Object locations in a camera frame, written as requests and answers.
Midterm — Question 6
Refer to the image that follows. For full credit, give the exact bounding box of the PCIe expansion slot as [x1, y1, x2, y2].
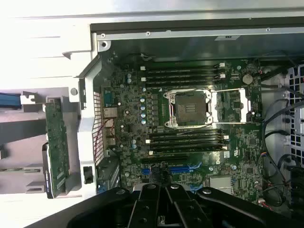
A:
[142, 157, 188, 165]
[142, 165, 190, 176]

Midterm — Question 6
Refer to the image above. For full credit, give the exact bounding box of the CPU socket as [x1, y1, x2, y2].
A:
[163, 88, 214, 129]

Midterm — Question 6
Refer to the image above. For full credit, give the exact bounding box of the metal I/O port block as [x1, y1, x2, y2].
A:
[101, 89, 119, 149]

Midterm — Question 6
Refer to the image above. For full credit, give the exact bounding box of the black RAM slot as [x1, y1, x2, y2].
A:
[144, 70, 221, 77]
[149, 130, 225, 138]
[140, 63, 226, 72]
[144, 80, 221, 88]
[140, 74, 226, 83]
[145, 135, 229, 143]
[149, 141, 225, 149]

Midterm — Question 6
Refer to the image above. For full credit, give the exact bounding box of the metal socket cover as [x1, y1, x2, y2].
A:
[210, 87, 252, 124]

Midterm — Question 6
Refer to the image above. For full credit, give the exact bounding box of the open dark PC case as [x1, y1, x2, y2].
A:
[73, 22, 304, 228]

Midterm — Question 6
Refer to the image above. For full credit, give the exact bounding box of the grey parts rack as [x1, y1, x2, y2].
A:
[0, 87, 83, 199]

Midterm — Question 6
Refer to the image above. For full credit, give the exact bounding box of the metal disk bay cage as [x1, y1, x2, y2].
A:
[284, 64, 304, 167]

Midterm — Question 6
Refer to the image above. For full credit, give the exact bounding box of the green motherboard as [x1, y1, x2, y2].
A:
[99, 59, 264, 207]

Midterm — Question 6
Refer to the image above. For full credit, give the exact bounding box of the red and black wire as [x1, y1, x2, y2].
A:
[94, 118, 115, 165]

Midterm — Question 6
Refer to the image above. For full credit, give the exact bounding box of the hard disk with blue caddy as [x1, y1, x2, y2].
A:
[0, 92, 19, 110]

